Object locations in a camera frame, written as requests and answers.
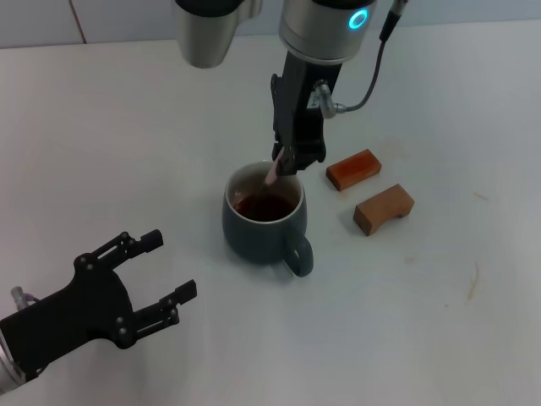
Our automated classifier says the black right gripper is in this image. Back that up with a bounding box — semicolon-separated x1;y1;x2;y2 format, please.
270;50;343;178

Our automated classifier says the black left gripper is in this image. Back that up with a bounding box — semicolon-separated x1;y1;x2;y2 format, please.
0;229;199;378

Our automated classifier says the pink handled metal spoon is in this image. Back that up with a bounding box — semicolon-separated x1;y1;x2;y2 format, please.
252;146;287;212

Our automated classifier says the grey ceramic mug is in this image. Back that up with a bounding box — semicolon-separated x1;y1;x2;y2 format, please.
221;159;315;279

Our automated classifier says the reddish flat wooden block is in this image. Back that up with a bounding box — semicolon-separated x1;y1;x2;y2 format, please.
325;147;384;193

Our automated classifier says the dark brown coffee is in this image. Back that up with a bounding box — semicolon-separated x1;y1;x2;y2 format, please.
232;192;297;223

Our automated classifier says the light arched wooden block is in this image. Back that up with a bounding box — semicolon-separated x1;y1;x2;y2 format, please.
352;183;415;237

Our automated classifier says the right gripper cable with plug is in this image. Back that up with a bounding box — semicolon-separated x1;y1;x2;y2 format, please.
314;0;409;120

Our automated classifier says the gripper cable with plug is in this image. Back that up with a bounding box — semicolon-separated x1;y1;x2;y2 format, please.
9;286;40;311
314;0;409;120

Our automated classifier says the left gripper cable with plug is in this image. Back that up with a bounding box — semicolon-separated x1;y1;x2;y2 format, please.
9;286;40;311

